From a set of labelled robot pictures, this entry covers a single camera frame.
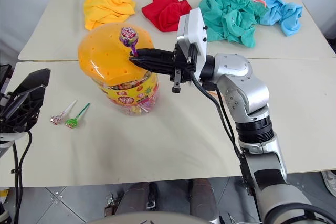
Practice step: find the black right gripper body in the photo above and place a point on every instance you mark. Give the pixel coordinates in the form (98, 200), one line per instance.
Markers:
(182, 62)

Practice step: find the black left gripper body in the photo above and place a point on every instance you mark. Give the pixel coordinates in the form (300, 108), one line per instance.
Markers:
(8, 119)

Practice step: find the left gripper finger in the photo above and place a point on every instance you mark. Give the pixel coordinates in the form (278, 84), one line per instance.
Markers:
(34, 81)
(27, 110)

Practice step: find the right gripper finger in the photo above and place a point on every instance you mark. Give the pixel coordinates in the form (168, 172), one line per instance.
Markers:
(153, 65)
(155, 53)

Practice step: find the purple lollipop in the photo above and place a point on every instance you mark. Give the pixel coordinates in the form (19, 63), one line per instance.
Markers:
(127, 36)

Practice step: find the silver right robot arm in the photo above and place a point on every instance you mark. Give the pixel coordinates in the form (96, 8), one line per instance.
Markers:
(248, 87)

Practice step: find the clear plastic lollipop jar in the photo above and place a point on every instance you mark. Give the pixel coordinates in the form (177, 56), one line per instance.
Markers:
(134, 98)

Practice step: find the yellow perforated jar lid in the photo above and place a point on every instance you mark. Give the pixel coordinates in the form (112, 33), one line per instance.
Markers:
(110, 51)

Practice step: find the black device with screen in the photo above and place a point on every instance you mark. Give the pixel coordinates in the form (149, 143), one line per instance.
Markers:
(4, 75)

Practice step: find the white stick lollipop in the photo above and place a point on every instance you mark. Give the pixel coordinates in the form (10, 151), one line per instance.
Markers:
(61, 116)

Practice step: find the red crumpled cloth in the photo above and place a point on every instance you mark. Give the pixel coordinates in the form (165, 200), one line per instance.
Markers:
(168, 11)

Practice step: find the green stick lollipop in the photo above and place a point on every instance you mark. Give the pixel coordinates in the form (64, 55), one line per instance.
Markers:
(74, 119)

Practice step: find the green crumpled cloth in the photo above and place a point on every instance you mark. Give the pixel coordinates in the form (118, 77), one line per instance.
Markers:
(228, 16)

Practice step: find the yellow crumpled cloth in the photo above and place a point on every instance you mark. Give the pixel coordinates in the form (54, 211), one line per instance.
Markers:
(107, 7)

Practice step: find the light blue crumpled cloth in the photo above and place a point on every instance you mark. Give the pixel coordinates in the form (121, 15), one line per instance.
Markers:
(284, 14)

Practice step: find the silver robot torso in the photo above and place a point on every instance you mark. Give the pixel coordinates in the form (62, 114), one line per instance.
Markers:
(155, 220)

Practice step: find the white sneaker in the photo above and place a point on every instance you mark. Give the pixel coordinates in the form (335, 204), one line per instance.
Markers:
(330, 179)

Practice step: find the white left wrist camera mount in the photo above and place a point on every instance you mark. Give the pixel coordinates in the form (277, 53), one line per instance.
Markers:
(9, 141)

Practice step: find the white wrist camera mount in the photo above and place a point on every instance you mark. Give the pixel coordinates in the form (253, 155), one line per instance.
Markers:
(9, 141)
(195, 35)

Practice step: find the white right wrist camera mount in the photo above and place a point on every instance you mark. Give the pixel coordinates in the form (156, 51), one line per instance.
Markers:
(195, 35)

